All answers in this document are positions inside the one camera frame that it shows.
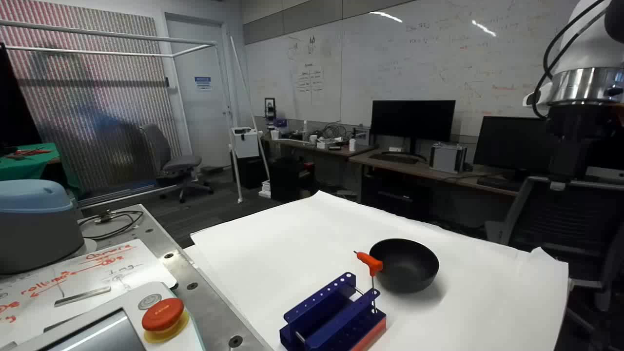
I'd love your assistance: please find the orange carrot piece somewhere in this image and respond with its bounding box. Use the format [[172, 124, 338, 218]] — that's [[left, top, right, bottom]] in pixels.
[[354, 247, 387, 292]]

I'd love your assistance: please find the white paper sheet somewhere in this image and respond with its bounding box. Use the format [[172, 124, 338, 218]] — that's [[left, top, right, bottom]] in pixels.
[[184, 188, 572, 351]]

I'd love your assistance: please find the white box device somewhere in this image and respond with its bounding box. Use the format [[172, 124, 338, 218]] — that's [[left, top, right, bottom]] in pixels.
[[231, 124, 264, 161]]

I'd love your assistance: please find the wooden desk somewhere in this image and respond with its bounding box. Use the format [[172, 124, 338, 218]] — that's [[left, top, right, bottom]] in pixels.
[[266, 134, 523, 198]]

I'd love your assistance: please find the wide black monitor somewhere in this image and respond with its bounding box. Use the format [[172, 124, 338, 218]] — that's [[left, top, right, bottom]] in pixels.
[[369, 97, 459, 155]]

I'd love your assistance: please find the white door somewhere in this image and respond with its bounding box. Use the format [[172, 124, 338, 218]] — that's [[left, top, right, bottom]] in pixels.
[[164, 13, 239, 171]]

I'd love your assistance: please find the white computer case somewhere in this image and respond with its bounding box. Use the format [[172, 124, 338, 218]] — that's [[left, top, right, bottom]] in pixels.
[[430, 142, 469, 175]]

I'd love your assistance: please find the blue plastic rack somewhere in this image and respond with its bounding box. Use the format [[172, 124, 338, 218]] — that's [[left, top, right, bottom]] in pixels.
[[278, 268, 391, 351]]

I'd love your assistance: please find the grey office chair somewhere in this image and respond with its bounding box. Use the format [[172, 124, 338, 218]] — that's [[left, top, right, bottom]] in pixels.
[[137, 122, 215, 204]]

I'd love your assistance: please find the small black monitor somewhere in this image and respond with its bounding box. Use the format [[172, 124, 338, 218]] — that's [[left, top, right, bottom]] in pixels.
[[473, 114, 556, 181]]

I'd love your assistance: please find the red emergency stop button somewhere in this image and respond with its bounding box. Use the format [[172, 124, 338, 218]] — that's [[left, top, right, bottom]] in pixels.
[[141, 296, 192, 343]]

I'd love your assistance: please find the whiteboard sheet with orange writing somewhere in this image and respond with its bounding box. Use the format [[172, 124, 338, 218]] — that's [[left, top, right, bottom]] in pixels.
[[0, 237, 180, 348]]

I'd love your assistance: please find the black mesh office chair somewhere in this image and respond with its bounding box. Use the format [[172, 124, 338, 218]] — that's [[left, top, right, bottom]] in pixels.
[[500, 173, 624, 327]]

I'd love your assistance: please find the green cloth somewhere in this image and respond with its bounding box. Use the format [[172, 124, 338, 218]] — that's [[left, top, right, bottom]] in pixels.
[[0, 140, 65, 183]]

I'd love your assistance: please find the blue-grey domed device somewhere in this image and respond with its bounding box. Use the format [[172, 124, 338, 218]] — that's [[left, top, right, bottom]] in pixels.
[[0, 177, 88, 274]]

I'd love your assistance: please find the black screen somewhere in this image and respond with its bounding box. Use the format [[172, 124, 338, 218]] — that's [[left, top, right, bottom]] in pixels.
[[0, 40, 44, 155]]

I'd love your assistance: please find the black frying pan orange handle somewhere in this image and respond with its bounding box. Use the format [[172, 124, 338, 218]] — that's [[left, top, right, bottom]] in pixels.
[[367, 235, 441, 294]]

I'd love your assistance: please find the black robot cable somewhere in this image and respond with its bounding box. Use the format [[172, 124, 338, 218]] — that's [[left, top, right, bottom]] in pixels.
[[525, 0, 611, 118]]

